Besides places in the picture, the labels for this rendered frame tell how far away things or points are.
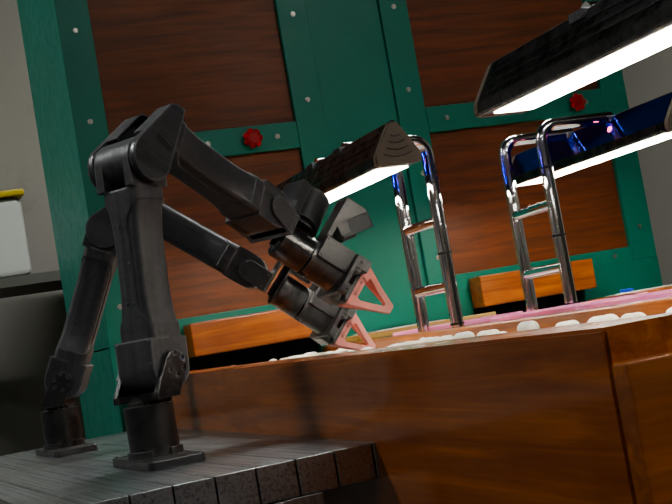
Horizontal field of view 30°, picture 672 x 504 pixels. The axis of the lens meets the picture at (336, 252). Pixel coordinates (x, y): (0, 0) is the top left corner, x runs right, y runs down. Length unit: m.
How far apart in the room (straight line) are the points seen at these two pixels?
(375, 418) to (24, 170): 3.32
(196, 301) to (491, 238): 0.73
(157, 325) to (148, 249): 0.10
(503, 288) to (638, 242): 0.43
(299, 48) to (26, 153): 1.92
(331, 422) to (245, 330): 1.16
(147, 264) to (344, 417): 0.33
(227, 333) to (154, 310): 1.05
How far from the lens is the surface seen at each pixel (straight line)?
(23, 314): 4.49
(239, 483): 1.31
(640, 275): 3.12
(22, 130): 4.59
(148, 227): 1.60
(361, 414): 1.39
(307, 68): 2.83
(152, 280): 1.59
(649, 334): 0.94
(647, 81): 5.48
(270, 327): 2.65
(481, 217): 2.94
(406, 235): 2.39
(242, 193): 1.73
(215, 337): 2.61
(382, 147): 1.99
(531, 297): 2.49
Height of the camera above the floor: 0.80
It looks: 4 degrees up
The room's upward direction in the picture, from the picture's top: 10 degrees counter-clockwise
